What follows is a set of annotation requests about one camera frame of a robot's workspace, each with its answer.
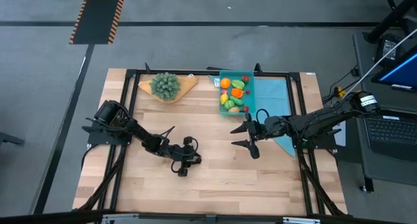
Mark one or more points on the tan toy potato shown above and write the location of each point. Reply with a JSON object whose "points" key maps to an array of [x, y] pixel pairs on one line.
{"points": [[234, 109]]}

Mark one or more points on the black stand leg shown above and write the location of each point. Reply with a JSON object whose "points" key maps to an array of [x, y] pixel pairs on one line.
{"points": [[391, 19]]}

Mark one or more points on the white aluminium extrusion post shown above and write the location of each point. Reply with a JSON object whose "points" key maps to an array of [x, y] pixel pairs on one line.
{"points": [[120, 219], [301, 220]]}

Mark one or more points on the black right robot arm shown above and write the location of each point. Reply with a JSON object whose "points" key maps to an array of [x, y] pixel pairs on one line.
{"points": [[325, 118]]}

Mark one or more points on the pink toy peach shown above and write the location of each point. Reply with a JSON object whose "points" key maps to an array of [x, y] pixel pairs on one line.
{"points": [[224, 91]]}

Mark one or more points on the dark furniture foot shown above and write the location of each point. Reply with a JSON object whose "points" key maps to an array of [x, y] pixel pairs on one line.
{"points": [[11, 138]]}

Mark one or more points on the red tomato with green top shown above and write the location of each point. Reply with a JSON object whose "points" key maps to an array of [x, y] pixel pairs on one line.
{"points": [[245, 79]]}

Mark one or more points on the black laptop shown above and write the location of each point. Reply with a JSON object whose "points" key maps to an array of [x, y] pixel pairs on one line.
{"points": [[391, 133]]}

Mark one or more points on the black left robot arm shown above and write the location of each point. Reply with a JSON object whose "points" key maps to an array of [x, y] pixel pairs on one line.
{"points": [[140, 133]]}

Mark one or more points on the white cloth label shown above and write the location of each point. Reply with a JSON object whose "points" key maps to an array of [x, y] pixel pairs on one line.
{"points": [[217, 82]]}

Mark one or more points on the red toy strawberry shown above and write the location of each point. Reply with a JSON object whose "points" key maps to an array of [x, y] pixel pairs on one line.
{"points": [[245, 109]]}

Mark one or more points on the smooth orange toy orange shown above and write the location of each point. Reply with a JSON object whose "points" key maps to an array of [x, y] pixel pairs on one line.
{"points": [[225, 83]]}

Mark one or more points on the monitor with blue screen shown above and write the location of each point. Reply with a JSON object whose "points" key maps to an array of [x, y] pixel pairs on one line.
{"points": [[399, 71]]}

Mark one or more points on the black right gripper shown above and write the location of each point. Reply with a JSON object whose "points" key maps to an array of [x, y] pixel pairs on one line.
{"points": [[267, 126]]}

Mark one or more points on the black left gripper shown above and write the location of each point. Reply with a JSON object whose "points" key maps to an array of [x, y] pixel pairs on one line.
{"points": [[182, 154]]}

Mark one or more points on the black aluminium table frame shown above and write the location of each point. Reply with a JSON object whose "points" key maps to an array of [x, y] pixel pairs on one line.
{"points": [[132, 73]]}

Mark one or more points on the black hazard-striped floor mat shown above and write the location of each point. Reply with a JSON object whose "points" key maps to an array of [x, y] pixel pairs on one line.
{"points": [[97, 15]]}

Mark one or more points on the mustard yellow cloth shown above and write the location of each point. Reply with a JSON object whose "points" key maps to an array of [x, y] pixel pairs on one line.
{"points": [[187, 85]]}

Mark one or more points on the green toy cucumber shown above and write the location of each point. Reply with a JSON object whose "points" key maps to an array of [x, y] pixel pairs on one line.
{"points": [[236, 101]]}

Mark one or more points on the orange ridged toy tangerine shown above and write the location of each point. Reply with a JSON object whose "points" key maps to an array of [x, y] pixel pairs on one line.
{"points": [[236, 92]]}

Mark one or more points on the light blue cloth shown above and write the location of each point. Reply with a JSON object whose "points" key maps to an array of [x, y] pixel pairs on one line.
{"points": [[273, 93]]}

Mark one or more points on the artificial green potted plant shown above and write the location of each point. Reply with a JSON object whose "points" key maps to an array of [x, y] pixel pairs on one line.
{"points": [[164, 86]]}

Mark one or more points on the yellow toy lemon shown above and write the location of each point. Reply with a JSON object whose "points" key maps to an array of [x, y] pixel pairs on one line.
{"points": [[224, 98]]}

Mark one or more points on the teal translucent plastic container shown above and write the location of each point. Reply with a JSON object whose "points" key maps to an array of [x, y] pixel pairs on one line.
{"points": [[251, 100]]}

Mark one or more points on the black power adapter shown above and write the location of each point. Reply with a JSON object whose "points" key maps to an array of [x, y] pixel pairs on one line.
{"points": [[389, 49]]}

